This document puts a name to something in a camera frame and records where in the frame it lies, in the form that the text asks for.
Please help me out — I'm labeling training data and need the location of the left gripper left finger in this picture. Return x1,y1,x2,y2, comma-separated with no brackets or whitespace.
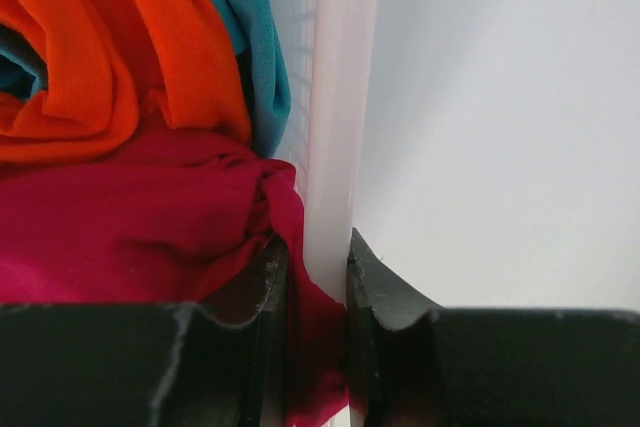
1,237,289,426

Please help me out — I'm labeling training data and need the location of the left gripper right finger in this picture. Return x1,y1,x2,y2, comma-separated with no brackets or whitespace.
346,233,639,426

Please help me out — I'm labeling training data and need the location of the magenta t shirt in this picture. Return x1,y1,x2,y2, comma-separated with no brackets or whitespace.
1,125,348,426

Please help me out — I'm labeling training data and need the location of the orange t shirt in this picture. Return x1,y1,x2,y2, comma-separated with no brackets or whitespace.
1,0,252,165

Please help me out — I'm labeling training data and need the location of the white plastic laundry basket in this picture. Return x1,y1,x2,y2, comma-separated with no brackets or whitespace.
274,0,378,301

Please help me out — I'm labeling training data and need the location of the teal t shirt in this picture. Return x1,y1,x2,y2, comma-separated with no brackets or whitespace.
1,0,291,156

